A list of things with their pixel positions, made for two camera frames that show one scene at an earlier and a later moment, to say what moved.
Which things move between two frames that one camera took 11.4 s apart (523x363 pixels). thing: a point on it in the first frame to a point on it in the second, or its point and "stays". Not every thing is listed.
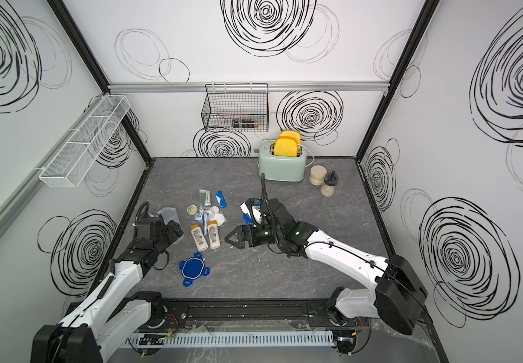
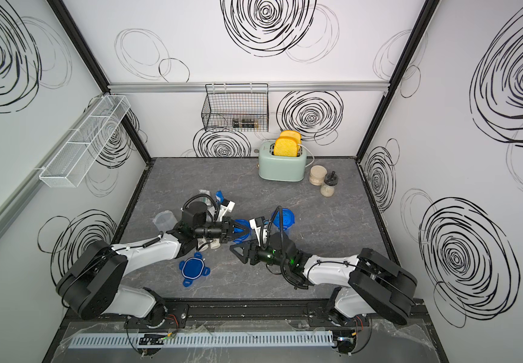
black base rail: (242, 312) stays
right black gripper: (240, 244) to (244, 258)
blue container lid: (193, 268) stays
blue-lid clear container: (168, 214) stays
